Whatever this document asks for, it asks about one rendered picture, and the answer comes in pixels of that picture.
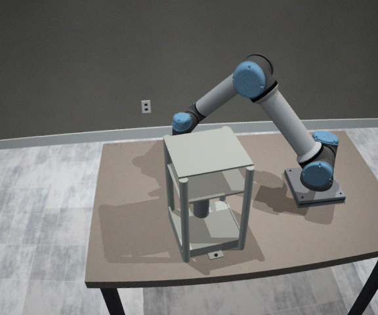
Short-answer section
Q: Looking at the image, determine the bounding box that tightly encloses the grey shelving unit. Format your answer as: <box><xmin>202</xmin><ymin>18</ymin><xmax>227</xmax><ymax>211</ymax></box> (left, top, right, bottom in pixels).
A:
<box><xmin>163</xmin><ymin>126</ymin><xmax>255</xmax><ymax>263</ymax></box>

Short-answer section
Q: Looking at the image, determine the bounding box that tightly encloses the grey bottle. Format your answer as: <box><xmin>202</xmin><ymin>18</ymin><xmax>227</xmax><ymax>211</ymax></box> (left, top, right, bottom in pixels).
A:
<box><xmin>194</xmin><ymin>200</ymin><xmax>209</xmax><ymax>219</ymax></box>

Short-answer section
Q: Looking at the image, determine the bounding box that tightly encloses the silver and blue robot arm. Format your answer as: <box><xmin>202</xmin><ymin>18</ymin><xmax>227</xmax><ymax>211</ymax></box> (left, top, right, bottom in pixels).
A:
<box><xmin>172</xmin><ymin>53</ymin><xmax>339</xmax><ymax>192</ymax></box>

